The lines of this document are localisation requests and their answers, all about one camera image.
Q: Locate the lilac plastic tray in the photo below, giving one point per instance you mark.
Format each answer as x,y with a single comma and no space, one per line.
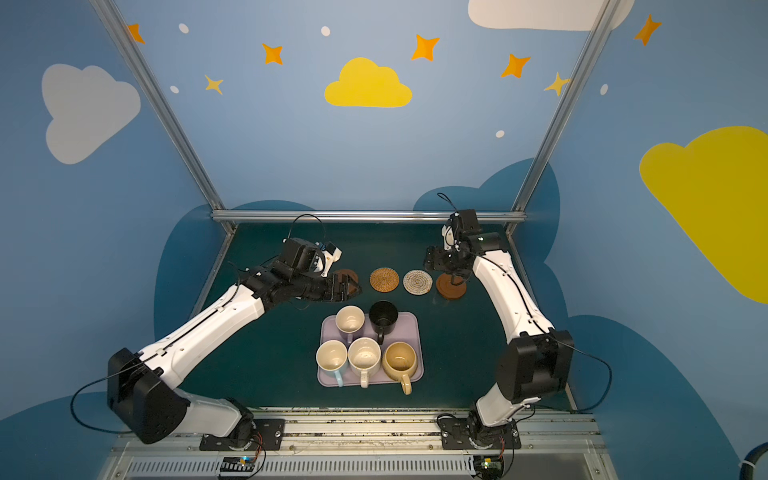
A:
406,330

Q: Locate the front aluminium base frame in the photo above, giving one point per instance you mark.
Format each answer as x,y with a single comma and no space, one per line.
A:
376,444

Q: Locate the right small circuit board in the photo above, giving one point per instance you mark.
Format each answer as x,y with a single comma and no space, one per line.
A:
488,468

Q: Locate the cream mug blue handle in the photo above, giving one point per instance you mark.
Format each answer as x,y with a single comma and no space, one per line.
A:
332,361

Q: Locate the black ceramic mug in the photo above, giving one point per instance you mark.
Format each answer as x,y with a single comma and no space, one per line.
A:
383,316

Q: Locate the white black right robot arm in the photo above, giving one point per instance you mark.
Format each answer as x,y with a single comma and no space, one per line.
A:
536,362

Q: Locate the small circuit board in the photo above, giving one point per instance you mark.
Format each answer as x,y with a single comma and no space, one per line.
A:
488,468
237,467

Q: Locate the multicolour woven round coaster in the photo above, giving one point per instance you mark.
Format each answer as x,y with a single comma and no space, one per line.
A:
417,282

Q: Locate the aluminium corner post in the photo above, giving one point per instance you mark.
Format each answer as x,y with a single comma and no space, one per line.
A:
113,21
610,15

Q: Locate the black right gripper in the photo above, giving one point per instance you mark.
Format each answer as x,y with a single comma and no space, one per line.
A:
439,261

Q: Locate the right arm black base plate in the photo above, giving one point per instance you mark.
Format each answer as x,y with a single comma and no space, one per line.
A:
469,433

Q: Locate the left small circuit board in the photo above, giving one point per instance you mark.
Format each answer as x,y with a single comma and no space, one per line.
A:
237,467

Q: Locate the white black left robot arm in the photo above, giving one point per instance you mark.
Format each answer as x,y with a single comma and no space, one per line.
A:
143,388

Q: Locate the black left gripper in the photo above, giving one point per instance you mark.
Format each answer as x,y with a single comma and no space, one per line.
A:
335,285

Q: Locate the yellow ceramic mug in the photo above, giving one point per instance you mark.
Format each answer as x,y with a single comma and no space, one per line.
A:
400,363

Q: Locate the right aluminium corner post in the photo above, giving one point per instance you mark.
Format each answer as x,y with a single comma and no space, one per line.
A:
610,15

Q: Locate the small brown wooden coaster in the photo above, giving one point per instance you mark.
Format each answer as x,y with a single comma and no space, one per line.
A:
451,287

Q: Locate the large brown wooden coaster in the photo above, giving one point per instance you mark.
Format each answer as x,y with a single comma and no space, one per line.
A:
348,280

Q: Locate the white cream ceramic mug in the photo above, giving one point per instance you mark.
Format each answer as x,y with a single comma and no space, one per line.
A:
364,356

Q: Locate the tan woven rattan coaster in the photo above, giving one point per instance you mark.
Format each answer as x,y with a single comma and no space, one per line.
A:
384,280

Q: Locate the horizontal aluminium back rail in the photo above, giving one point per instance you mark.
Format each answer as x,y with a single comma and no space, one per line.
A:
275,216

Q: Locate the left aluminium corner post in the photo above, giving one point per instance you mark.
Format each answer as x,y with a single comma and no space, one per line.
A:
113,21

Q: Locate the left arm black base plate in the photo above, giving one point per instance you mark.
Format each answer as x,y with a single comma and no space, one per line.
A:
270,433

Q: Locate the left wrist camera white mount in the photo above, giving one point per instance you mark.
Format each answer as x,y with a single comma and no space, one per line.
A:
331,254

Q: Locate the lilac ceramic mug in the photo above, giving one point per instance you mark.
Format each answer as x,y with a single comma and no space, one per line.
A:
350,321

